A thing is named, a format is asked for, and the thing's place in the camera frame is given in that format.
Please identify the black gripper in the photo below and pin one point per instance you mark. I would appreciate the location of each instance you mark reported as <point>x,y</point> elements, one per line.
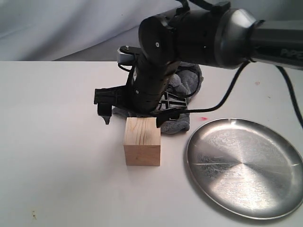
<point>167,108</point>

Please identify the light wooden cube block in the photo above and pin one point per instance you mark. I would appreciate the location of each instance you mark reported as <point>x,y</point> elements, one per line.
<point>142,142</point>

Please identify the round stainless steel plate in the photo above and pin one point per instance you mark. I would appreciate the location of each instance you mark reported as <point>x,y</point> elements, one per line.
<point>246,168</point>

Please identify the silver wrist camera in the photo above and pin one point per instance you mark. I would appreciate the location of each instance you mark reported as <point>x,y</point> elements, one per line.
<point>126,55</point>

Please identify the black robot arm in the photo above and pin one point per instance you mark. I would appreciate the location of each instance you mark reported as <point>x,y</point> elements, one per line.
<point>214,35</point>

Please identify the grey fleece towel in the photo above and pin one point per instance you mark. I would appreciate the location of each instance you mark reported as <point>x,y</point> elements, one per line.
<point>187,80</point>

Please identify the grey backdrop cloth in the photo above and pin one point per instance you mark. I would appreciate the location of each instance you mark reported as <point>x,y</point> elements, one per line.
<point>72,30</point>

